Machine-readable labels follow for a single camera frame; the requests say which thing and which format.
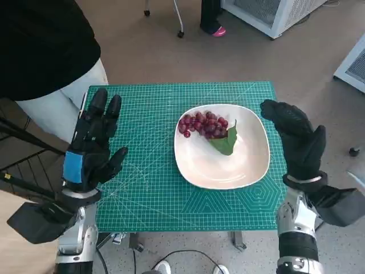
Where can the grey chair seat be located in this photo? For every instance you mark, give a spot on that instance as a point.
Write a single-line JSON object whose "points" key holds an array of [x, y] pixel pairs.
{"points": [[357, 178]]}

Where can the person with pink shoe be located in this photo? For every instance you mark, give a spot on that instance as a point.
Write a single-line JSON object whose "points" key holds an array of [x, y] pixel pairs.
{"points": [[209, 17]]}

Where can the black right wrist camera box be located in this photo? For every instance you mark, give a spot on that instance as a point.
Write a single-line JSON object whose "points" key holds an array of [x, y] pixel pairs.
{"points": [[339, 205]]}

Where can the white leg with black caster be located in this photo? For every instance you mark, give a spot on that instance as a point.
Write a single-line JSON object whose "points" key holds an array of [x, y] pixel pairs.
{"points": [[178, 14]]}

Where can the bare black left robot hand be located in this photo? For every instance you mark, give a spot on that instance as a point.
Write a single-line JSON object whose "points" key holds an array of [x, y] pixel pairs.
{"points": [[91, 148]]}

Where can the metal table leg bracket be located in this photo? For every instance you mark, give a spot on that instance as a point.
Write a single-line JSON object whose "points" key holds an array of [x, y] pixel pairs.
{"points": [[238, 242], [135, 242]]}

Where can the green cutting mat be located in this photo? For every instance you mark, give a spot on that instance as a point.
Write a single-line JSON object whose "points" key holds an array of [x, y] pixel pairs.
{"points": [[154, 114]]}

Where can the person in black top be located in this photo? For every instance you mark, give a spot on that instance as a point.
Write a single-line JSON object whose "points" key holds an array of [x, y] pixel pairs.
{"points": [[42, 42]]}

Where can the grey leg with black caster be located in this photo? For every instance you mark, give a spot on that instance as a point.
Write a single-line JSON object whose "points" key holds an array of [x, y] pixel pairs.
{"points": [[146, 12]]}

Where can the silver table clamp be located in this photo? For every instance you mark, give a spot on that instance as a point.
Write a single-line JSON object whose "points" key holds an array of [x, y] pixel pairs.
{"points": [[117, 238]]}

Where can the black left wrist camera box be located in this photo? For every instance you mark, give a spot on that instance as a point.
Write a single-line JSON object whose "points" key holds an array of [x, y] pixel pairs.
{"points": [[37, 222]]}

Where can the white shoe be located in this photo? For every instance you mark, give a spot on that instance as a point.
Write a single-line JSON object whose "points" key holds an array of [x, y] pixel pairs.
{"points": [[163, 267], [221, 269]]}

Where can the white cabinet with grey panel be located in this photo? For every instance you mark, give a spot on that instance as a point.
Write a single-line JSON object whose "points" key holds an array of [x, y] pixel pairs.
{"points": [[353, 68]]}

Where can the white square plate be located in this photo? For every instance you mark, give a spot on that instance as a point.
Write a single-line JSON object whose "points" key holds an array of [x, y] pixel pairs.
{"points": [[222, 168]]}

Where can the black caster wheel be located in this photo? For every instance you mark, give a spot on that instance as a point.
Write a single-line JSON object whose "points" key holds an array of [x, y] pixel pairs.
{"points": [[354, 151]]}

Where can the red toy grapes with leaf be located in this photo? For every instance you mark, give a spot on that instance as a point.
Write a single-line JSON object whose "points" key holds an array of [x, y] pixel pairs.
{"points": [[211, 125]]}

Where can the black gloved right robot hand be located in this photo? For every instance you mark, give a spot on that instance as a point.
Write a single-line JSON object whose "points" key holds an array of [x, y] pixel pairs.
{"points": [[302, 142]]}

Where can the black metal rack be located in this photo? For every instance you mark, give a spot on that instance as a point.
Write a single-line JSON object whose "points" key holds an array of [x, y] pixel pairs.
{"points": [[22, 137]]}

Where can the white mesh-front cabinet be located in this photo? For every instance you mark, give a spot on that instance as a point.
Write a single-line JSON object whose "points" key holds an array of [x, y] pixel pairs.
{"points": [[271, 14]]}

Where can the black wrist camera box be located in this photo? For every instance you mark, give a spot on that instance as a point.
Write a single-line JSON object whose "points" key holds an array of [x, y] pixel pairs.
{"points": [[37, 222], [339, 205]]}

